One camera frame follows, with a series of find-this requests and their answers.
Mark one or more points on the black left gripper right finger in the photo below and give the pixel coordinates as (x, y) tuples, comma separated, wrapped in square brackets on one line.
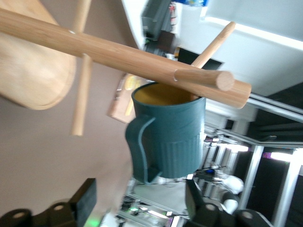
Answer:
[(194, 203)]

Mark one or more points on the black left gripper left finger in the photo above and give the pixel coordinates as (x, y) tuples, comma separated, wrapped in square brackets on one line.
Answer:
[(85, 201)]

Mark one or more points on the teal mug with yellow inside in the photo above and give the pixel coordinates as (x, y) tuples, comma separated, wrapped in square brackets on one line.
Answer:
[(175, 132)]

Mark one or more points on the wooden mug rack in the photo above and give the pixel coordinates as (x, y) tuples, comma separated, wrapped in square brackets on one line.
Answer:
[(118, 54)]

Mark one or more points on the bamboo cutting board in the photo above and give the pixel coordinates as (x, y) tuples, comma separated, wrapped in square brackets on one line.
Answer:
[(118, 111)]

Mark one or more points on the lemon slice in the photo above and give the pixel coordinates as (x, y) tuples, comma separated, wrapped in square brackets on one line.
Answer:
[(132, 82)]

